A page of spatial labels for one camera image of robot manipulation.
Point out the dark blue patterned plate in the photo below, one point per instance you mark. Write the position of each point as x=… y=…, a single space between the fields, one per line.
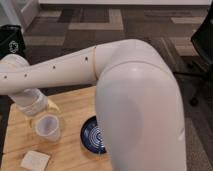
x=91 y=138

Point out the black office chair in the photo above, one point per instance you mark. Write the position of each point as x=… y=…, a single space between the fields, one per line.
x=202 y=41

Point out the black recycling bin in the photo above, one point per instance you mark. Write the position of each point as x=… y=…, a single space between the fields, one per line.
x=11 y=40

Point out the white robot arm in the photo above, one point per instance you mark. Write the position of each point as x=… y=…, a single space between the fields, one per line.
x=138 y=103

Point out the white square sponge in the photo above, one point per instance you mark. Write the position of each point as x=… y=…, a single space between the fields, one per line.
x=35 y=161

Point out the translucent tan gripper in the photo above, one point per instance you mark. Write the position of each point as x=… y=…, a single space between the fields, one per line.
x=51 y=109

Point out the translucent white plastic cup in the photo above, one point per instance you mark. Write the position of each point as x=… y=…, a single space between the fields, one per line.
x=48 y=127

